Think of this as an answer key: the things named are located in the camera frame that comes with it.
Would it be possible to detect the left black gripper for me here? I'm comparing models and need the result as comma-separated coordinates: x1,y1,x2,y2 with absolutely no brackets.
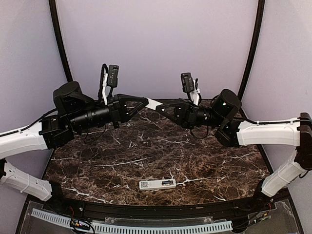
69,93,150,132

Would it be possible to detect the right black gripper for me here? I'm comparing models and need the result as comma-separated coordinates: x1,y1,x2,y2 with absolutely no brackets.
155,97,224,129

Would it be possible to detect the grey battery cover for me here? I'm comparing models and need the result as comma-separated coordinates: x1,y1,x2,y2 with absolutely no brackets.
145,98,163,111

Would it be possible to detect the white remote control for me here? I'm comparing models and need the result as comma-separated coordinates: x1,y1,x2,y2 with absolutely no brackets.
139,179,176,191

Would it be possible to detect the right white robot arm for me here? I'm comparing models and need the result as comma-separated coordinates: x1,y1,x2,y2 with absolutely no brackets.
155,89,312,212

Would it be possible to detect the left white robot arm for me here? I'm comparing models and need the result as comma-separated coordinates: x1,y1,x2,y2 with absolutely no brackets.
0,81,149,213

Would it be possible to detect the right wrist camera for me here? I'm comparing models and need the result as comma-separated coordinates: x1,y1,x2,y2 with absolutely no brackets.
180,73,202,106

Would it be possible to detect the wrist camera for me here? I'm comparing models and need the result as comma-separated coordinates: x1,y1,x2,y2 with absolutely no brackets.
97,63,120,104
180,73,202,106

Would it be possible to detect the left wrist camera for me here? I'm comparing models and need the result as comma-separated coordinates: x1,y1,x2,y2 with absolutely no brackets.
97,63,120,104

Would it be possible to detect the black front rail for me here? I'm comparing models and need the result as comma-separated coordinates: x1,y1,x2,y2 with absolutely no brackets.
45,197,269,220

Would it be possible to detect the white cable duct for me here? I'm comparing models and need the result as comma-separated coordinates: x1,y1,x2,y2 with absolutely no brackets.
31,208,233,234

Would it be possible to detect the left black frame post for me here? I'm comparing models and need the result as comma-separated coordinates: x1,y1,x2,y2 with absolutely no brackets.
48,0,73,82

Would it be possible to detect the black frame post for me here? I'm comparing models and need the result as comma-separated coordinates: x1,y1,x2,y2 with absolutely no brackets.
48,0,73,82
237,0,265,100

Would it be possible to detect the right black frame post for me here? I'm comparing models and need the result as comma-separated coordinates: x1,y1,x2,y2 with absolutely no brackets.
237,0,265,100

